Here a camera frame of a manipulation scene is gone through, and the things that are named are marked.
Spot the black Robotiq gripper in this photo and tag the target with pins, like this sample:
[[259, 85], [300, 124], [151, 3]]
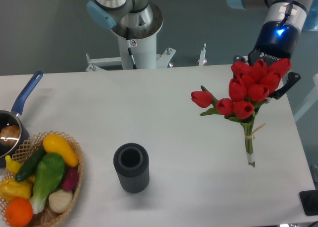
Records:
[[274, 42]]

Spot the red tulip bouquet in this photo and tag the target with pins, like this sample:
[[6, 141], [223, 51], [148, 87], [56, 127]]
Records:
[[248, 90]]

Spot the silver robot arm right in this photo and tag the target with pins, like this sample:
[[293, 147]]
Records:
[[293, 12]]

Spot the black device at edge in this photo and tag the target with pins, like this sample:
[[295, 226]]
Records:
[[309, 200]]

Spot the dark grey ribbed vase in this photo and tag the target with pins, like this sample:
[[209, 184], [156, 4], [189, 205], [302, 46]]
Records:
[[131, 162]]

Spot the yellow squash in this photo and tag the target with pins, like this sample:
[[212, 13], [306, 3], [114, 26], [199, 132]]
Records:
[[54, 143]]

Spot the purple radish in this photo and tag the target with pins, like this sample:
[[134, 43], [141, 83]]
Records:
[[70, 180]]

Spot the green bok choy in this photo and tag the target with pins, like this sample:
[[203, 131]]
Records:
[[48, 175]]

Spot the white garlic bulb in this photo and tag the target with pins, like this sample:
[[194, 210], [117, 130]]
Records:
[[59, 200]]

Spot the woven wicker basket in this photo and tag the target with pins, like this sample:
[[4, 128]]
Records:
[[46, 218]]

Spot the dark green cucumber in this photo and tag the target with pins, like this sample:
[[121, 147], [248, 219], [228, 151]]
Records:
[[29, 166]]

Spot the brown bread roll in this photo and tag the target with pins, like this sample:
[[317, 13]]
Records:
[[9, 135]]

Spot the small yellow pepper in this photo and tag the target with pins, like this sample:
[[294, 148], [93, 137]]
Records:
[[11, 165]]

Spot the yellow gourd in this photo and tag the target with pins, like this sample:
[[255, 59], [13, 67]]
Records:
[[10, 189]]

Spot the orange fruit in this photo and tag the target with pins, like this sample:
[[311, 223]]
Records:
[[19, 212]]

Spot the white table clamp bracket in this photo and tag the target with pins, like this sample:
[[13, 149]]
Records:
[[202, 59]]

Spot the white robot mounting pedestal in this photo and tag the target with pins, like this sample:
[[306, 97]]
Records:
[[143, 50]]

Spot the blue handled saucepan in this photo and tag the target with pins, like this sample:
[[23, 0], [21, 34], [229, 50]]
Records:
[[12, 117]]

